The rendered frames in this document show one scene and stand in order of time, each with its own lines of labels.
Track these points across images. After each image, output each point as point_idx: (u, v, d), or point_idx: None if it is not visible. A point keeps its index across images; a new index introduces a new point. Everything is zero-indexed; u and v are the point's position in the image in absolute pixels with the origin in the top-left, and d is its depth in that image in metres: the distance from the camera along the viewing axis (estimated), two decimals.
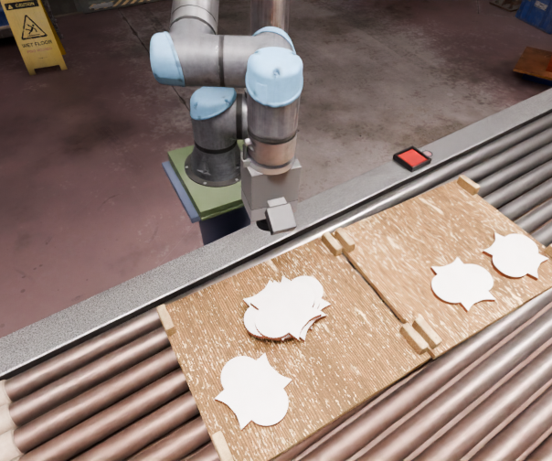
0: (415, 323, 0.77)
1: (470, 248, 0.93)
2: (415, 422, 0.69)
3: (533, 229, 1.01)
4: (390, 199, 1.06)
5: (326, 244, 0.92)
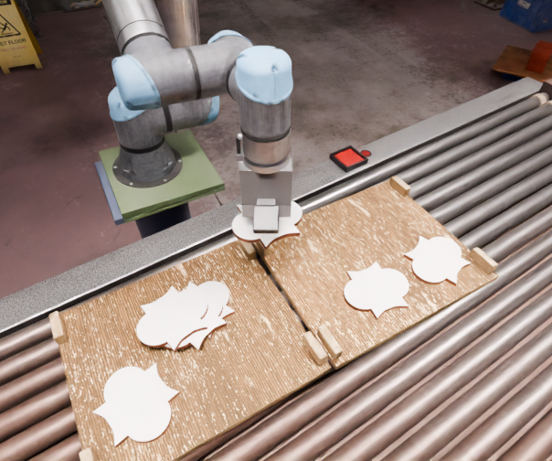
0: (318, 331, 0.74)
1: (391, 251, 0.89)
2: (305, 436, 0.65)
3: (464, 231, 0.98)
4: (319, 201, 1.02)
5: (241, 248, 0.89)
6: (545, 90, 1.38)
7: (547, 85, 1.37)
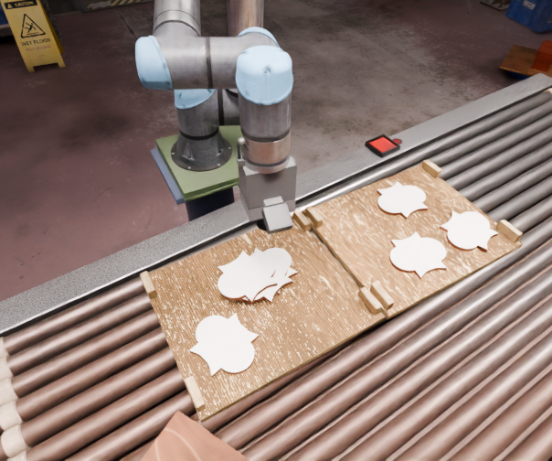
0: (372, 287, 0.86)
1: (428, 224, 1.01)
2: (366, 370, 0.78)
3: (490, 209, 1.10)
4: (359, 182, 1.15)
5: (297, 220, 1.01)
6: None
7: None
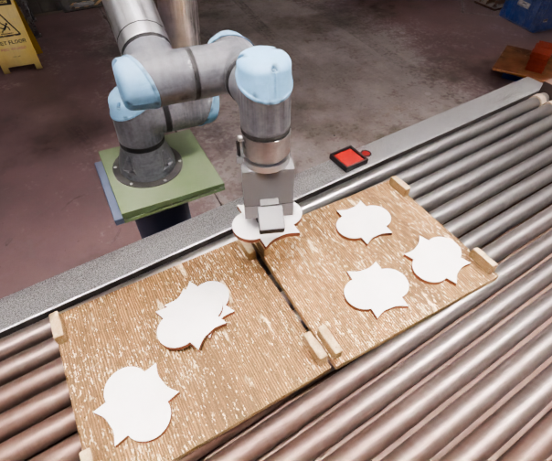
0: (318, 331, 0.74)
1: (391, 251, 0.89)
2: (305, 436, 0.65)
3: (464, 231, 0.98)
4: (319, 201, 1.02)
5: (241, 248, 0.89)
6: (545, 90, 1.38)
7: (547, 85, 1.37)
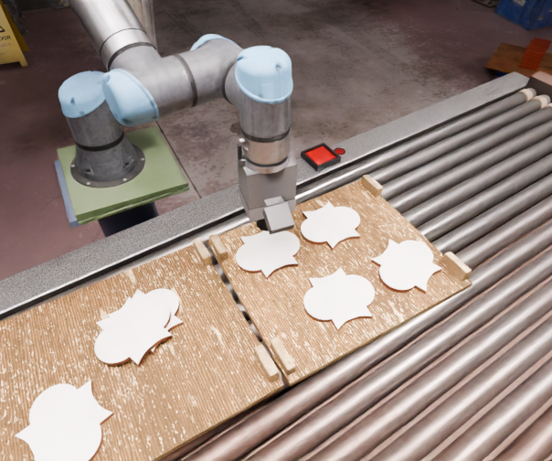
0: (270, 344, 0.67)
1: (358, 256, 0.83)
2: None
3: (440, 234, 0.91)
4: None
5: (196, 252, 0.82)
6: (531, 85, 1.32)
7: (534, 80, 1.31)
